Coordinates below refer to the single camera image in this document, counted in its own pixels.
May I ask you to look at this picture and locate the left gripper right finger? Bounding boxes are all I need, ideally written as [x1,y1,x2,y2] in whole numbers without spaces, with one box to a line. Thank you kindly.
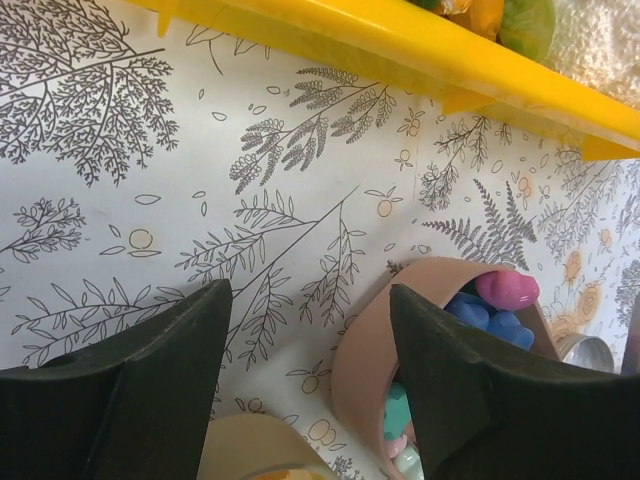
[390,284,639,479]

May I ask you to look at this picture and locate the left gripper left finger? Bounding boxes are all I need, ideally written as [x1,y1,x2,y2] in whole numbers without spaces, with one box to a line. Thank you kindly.
[1,280,232,479]

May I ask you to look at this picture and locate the pink tray colourful candies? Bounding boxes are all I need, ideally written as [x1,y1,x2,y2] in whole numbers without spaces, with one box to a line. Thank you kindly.
[331,257,559,479]

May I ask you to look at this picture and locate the beige tray gummy candies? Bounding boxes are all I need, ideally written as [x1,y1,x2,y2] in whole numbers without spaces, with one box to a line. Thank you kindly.
[197,414,336,480]

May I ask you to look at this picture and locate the silver jar lid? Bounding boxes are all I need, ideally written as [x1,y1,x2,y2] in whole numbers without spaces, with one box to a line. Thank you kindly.
[557,333,615,373]

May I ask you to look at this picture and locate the yellow plastic bin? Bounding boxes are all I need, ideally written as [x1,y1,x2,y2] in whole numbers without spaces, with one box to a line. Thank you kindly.
[141,0,639,161]

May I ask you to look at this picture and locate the white cauliflower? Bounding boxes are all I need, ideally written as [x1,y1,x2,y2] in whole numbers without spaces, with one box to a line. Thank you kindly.
[543,0,640,109]

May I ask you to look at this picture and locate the orange yellow pepper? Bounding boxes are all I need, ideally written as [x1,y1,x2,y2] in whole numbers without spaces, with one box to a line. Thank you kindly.
[433,0,505,41]

